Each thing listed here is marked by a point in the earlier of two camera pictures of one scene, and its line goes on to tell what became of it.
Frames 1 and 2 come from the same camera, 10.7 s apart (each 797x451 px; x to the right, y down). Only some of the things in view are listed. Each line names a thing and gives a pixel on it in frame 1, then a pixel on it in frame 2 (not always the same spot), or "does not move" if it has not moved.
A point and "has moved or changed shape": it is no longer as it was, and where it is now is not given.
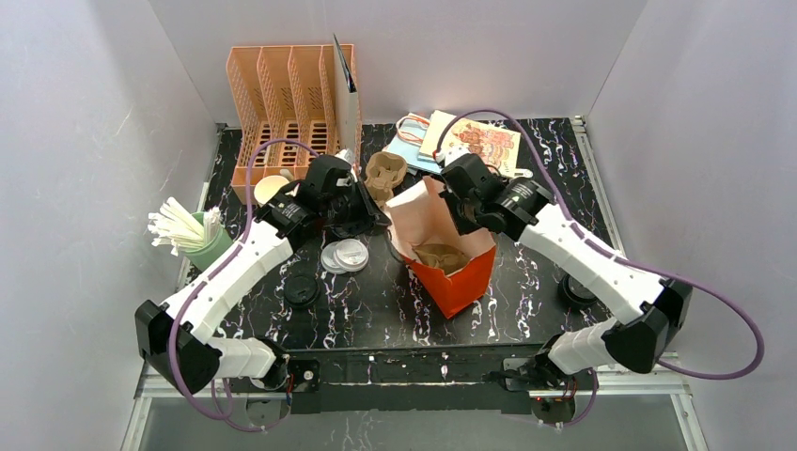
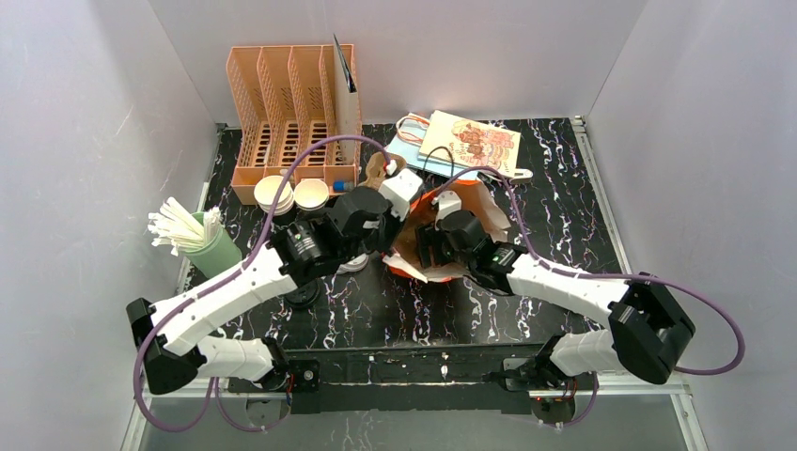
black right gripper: (464, 211) → (425, 245)
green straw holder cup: (204, 256) does not move
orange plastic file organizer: (285, 101) does not move
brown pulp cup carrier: (383, 171) does not move
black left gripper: (359, 208) → (386, 230)
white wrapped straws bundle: (174, 225) does not move
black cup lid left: (302, 290) does not move
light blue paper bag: (406, 142) does not move
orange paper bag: (427, 216) has moved or changed shape
